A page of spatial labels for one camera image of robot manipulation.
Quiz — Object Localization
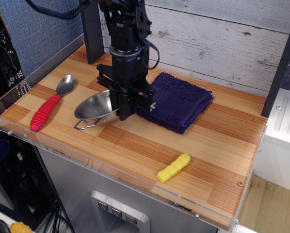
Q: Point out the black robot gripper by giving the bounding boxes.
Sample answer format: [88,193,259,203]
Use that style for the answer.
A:
[97,47,156,121]

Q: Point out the stainless steel bowl with handles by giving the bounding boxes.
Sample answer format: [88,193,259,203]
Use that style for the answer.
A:
[74,90,119,131]

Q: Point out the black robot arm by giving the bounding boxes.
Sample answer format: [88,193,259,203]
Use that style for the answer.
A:
[97,0,156,121]

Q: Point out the yellow plastic stick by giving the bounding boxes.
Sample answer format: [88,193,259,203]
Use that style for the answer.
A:
[157,153,191,183]

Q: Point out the purple folded towel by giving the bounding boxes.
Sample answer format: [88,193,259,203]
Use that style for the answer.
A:
[136,72,213,134]

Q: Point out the clear acrylic table guard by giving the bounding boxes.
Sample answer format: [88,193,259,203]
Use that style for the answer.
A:
[0,46,265,233]

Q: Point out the silver button panel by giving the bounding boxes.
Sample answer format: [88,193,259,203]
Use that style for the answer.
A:
[91,190,150,233]

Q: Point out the black plastic crate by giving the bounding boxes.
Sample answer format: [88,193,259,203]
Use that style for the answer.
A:
[0,25,24,96]

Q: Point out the white ribbed box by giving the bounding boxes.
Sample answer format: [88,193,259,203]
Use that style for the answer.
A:
[253,89,290,190]

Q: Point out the red handled metal spoon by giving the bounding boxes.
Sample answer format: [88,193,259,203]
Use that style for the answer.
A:
[30,75,76,132]

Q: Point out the dark grey left post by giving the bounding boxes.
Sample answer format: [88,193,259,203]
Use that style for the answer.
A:
[81,2,104,64]

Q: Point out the dark grey post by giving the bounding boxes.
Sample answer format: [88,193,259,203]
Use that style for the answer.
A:
[261,34,290,117]
[81,2,104,64]

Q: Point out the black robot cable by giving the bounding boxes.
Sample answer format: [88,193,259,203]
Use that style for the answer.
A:
[26,0,161,71]

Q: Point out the dark grey right post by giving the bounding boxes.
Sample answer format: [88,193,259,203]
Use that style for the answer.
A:
[261,34,290,117]

